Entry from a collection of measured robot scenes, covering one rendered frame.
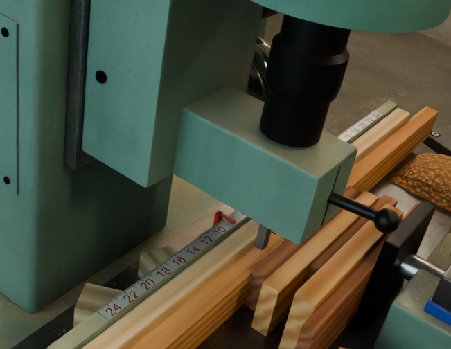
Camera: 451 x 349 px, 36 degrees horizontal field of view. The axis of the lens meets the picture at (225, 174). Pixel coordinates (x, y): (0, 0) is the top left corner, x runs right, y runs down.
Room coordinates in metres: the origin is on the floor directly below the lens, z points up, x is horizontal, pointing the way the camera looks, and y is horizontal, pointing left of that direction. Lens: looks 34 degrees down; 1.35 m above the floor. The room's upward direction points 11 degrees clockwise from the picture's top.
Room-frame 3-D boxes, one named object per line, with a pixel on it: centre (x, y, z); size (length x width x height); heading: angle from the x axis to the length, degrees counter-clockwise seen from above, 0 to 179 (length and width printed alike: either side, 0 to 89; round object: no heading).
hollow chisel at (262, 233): (0.50, -0.04, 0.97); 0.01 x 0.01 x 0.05; 60
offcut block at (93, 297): (0.50, 0.10, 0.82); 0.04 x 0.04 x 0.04; 88
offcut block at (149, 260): (0.59, 0.05, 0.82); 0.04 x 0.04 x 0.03; 40
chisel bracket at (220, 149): (0.51, -0.03, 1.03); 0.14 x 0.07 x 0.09; 60
